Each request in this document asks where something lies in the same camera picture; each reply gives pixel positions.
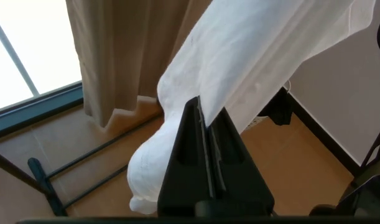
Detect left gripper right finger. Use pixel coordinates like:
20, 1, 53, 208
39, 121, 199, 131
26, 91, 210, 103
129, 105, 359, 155
206, 107, 275, 217

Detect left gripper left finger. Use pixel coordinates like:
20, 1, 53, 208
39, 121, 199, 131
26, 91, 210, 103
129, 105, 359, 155
157, 96, 215, 217

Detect black shorts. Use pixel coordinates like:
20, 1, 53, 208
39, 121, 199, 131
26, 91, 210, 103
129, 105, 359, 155
257, 87, 295, 127

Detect white printed T-shirt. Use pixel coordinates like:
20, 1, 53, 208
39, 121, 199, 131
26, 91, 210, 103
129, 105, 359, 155
126, 0, 377, 215

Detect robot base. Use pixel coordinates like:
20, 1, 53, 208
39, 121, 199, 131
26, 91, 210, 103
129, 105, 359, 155
309, 118, 380, 218

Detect white laundry basket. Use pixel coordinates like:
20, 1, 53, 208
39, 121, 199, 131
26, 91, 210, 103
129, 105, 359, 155
244, 80, 292, 131

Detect black clothes rack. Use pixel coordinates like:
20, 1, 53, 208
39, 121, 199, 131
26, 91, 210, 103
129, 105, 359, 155
0, 112, 165, 218

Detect beige curtain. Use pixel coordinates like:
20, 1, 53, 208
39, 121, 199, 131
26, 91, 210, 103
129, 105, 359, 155
65, 0, 213, 129

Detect window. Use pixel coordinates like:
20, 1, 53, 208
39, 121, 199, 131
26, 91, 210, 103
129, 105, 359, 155
0, 0, 85, 141

